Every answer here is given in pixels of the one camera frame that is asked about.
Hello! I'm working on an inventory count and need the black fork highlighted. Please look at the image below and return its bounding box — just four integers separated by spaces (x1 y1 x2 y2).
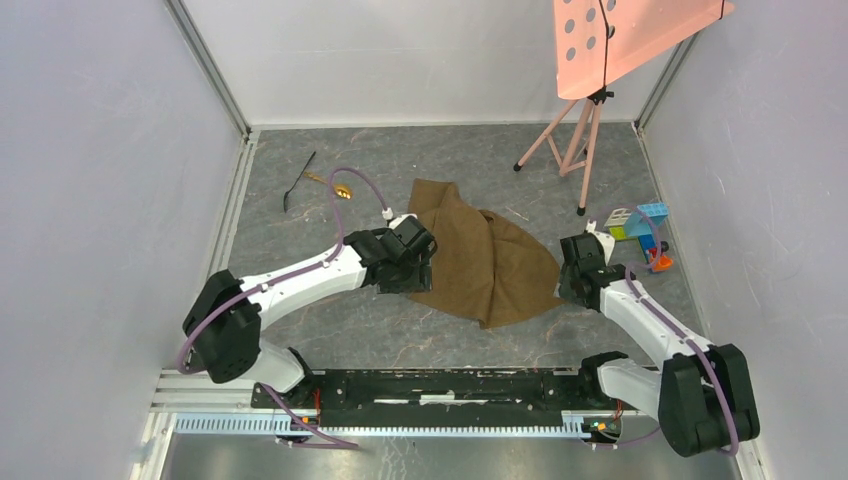
282 150 317 213

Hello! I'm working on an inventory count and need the pink music stand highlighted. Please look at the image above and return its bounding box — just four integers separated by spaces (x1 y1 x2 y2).
513 0 735 216

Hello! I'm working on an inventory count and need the gold spoon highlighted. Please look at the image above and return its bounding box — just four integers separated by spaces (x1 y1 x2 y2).
302 171 353 200

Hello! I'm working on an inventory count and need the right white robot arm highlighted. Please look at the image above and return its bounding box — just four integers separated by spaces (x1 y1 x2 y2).
558 231 761 457

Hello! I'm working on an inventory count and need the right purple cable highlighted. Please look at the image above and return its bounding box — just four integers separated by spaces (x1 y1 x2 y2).
582 208 741 457

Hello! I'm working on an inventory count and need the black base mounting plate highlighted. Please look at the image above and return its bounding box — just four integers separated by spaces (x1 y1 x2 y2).
280 367 633 428

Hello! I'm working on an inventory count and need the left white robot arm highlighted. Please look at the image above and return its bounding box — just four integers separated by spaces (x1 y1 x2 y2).
179 214 438 408

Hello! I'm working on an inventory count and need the brown cloth napkin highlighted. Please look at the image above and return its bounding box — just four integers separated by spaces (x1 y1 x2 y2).
408 179 565 329

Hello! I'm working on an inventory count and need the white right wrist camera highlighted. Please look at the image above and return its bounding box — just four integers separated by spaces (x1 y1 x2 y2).
585 220 616 263

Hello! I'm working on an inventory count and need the colourful toy block structure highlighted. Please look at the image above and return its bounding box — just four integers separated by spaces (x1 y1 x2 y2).
604 202 674 273

